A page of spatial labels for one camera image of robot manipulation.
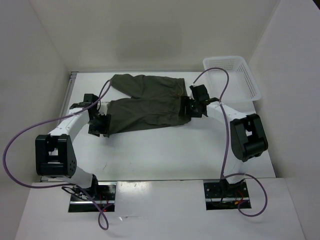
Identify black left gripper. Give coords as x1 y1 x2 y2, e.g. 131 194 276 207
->
87 112 111 138

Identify olive green shorts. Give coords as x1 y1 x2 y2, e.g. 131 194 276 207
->
107 74 191 135

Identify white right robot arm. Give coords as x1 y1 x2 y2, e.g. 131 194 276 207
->
179 84 269 197

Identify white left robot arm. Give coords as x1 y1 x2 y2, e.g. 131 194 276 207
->
35 93 111 200

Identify white plastic basket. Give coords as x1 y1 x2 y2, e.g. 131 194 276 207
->
202 55 262 104

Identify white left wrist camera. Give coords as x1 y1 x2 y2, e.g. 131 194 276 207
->
97 102 109 116

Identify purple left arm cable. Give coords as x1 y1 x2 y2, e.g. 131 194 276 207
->
2 79 115 230

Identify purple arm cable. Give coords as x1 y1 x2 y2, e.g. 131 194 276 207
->
2 79 115 230
192 67 269 218

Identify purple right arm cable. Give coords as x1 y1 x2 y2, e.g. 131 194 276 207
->
192 67 269 218

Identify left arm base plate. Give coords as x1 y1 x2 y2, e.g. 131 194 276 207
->
64 182 117 213

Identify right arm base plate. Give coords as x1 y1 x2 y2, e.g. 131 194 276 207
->
203 179 252 211

